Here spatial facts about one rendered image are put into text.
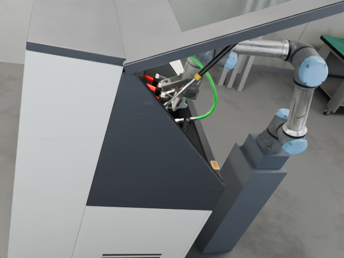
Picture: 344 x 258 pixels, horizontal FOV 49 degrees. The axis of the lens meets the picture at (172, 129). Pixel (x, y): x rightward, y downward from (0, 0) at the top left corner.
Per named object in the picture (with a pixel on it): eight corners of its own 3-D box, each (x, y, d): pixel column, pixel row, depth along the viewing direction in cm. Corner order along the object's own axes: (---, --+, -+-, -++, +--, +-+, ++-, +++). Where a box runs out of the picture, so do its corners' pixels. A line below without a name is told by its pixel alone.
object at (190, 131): (210, 203, 179) (223, 181, 169) (201, 203, 177) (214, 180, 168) (182, 119, 224) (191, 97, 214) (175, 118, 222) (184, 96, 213)
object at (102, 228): (163, 294, 223) (212, 211, 176) (60, 299, 203) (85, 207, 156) (146, 198, 274) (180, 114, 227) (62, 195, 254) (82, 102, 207)
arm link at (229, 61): (234, 44, 163) (210, 38, 160) (240, 58, 155) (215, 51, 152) (227, 60, 168) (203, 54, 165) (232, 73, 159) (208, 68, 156)
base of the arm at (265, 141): (274, 135, 220) (282, 122, 215) (286, 154, 210) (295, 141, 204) (252, 134, 214) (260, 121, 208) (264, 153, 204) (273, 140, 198)
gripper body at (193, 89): (195, 101, 168) (205, 79, 161) (176, 99, 165) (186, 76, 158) (191, 91, 173) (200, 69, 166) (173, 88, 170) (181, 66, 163)
